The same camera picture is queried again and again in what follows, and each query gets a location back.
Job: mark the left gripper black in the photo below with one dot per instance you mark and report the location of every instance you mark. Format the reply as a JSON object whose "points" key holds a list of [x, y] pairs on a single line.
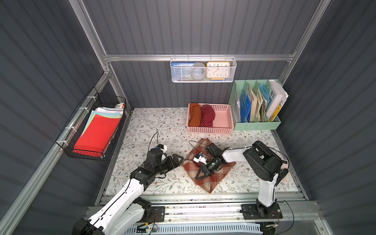
{"points": [[171, 161]]}

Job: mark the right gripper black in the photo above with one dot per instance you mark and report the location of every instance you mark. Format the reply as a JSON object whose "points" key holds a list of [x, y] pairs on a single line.
{"points": [[208, 166]]}

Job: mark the red plaid skirt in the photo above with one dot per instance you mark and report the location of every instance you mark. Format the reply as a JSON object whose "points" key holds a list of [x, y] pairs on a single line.
{"points": [[208, 184]]}

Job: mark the dark red polka-dot skirt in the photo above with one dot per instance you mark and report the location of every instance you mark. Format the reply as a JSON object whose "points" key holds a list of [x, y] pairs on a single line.
{"points": [[207, 116]]}

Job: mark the rust orange skirt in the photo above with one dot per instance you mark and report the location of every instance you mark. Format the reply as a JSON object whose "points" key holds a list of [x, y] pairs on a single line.
{"points": [[195, 115]]}

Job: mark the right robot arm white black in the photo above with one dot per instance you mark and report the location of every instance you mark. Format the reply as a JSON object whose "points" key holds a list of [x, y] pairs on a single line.
{"points": [[265, 163]]}

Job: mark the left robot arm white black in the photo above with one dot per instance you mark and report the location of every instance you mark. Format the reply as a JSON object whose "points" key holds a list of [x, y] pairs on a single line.
{"points": [[127, 207]]}

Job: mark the grey tape roll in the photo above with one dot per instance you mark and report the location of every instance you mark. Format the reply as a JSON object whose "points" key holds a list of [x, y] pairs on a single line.
{"points": [[198, 71]]}

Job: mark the pink plastic basket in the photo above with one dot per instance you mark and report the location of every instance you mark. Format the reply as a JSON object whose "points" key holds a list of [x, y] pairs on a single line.
{"points": [[222, 122]]}

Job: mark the floral table mat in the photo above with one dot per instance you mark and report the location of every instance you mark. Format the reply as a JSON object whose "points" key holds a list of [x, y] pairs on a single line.
{"points": [[149, 127]]}

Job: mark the blue folders in organizer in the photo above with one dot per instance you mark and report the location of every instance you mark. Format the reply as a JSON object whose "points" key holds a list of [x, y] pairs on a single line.
{"points": [[245, 106]]}

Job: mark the red paper stack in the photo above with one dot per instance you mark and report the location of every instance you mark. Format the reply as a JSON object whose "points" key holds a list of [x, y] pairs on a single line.
{"points": [[96, 136]]}

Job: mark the mint green file organizer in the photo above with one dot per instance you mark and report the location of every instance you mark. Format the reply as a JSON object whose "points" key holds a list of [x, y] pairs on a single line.
{"points": [[236, 90]]}

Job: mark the small orange white card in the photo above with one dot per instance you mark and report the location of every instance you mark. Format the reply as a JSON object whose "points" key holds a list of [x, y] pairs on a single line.
{"points": [[287, 179]]}

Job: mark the white book in organizer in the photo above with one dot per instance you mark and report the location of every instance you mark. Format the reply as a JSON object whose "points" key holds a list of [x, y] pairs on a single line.
{"points": [[278, 97]]}

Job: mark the yellow alarm clock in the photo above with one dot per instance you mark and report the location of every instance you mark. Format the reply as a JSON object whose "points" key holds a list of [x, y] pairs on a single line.
{"points": [[218, 70]]}

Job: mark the blue box in basket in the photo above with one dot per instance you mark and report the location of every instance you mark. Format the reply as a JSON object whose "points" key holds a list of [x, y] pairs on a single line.
{"points": [[181, 71]]}

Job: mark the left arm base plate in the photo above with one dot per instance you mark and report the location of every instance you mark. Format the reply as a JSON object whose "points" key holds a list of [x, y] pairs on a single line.
{"points": [[155, 213]]}

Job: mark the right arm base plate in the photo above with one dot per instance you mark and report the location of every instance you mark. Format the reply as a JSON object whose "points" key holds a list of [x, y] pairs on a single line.
{"points": [[256, 211]]}

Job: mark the black wire side basket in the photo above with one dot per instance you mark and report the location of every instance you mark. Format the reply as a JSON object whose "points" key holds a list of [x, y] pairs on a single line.
{"points": [[98, 103]]}

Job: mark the white wire wall basket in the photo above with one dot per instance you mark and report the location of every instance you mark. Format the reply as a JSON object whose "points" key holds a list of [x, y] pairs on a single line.
{"points": [[205, 60]]}

